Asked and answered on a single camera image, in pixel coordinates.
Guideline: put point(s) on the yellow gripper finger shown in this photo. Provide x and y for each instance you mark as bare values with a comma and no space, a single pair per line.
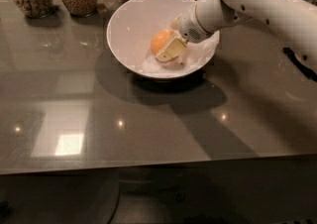
174,46
174,25

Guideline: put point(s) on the orange fruit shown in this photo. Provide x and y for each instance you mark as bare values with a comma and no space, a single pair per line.
159,39

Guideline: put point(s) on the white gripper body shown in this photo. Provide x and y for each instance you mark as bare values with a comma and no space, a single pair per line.
188,27

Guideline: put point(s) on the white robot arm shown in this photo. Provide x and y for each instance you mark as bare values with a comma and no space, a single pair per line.
293,21

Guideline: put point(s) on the white ceramic bowl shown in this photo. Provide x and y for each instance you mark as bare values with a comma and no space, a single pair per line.
131,28

